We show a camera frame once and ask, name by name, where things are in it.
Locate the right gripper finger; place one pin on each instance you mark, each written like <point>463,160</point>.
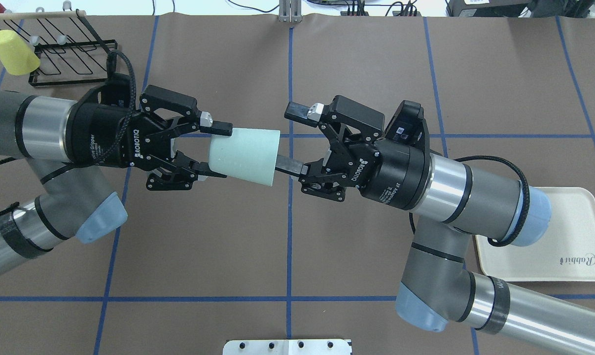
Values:
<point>302,114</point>
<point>290,166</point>

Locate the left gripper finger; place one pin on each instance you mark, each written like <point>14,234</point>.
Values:
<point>210,126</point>
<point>201,170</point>

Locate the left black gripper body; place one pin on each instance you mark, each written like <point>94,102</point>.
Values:
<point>99,135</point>

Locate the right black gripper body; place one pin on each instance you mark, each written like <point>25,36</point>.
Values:
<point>395,173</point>

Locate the mint green plastic cup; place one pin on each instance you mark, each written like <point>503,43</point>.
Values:
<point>248,154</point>

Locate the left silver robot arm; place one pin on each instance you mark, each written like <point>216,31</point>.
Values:
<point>77,202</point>

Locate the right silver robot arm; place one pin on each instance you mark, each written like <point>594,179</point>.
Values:
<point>459,202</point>

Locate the yellow plastic cup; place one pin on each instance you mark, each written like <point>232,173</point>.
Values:
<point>17,57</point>

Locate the cream rectangular tray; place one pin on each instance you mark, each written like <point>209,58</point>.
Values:
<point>566,252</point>

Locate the brown paper table mat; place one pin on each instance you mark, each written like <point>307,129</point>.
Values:
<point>191,270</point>

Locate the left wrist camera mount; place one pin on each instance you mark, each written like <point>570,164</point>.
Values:
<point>119,90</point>

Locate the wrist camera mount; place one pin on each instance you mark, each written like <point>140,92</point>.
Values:
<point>408,126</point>
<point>119,90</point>

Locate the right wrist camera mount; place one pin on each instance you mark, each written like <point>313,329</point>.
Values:
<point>408,126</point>

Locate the black wire cup rack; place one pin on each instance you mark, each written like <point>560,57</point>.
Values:
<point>70,49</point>

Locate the aluminium frame post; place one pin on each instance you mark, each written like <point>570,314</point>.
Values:
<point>290,11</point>

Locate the wooden dowel rack handle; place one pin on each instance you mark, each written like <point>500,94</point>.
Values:
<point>43,15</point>

